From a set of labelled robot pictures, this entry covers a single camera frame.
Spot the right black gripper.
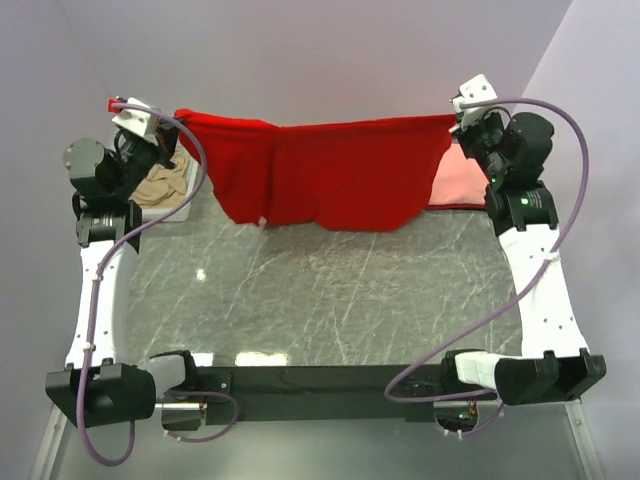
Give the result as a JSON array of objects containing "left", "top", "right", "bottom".
[{"left": 449, "top": 109, "right": 507, "bottom": 181}]

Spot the pink folded t shirt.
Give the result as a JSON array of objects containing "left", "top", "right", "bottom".
[{"left": 428, "top": 144, "right": 488, "bottom": 205}]

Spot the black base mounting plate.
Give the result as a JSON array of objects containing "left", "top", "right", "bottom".
[{"left": 144, "top": 364, "right": 501, "bottom": 429}]

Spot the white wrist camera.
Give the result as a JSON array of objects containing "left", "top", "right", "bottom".
[
  {"left": 449, "top": 74, "right": 497, "bottom": 136},
  {"left": 107, "top": 97, "right": 159, "bottom": 144}
]

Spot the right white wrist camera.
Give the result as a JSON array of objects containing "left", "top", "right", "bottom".
[{"left": 449, "top": 74, "right": 497, "bottom": 136}]

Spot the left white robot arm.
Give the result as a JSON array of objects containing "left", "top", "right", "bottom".
[{"left": 45, "top": 118, "right": 200, "bottom": 428}]

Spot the aluminium rail frame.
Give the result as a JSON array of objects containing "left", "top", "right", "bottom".
[{"left": 31, "top": 403, "right": 605, "bottom": 479}]

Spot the beige crumpled t shirt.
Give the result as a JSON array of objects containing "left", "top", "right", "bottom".
[{"left": 130, "top": 151, "right": 190, "bottom": 209}]

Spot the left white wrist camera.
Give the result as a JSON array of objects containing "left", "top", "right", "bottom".
[{"left": 107, "top": 97, "right": 159, "bottom": 144}]

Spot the dark red folded t shirt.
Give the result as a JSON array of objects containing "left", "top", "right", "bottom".
[{"left": 425, "top": 203, "right": 485, "bottom": 211}]

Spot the white plastic basket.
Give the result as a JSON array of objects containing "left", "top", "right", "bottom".
[{"left": 133, "top": 145, "right": 202, "bottom": 222}]

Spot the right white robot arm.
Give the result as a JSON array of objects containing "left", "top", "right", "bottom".
[{"left": 438, "top": 111, "right": 607, "bottom": 406}]

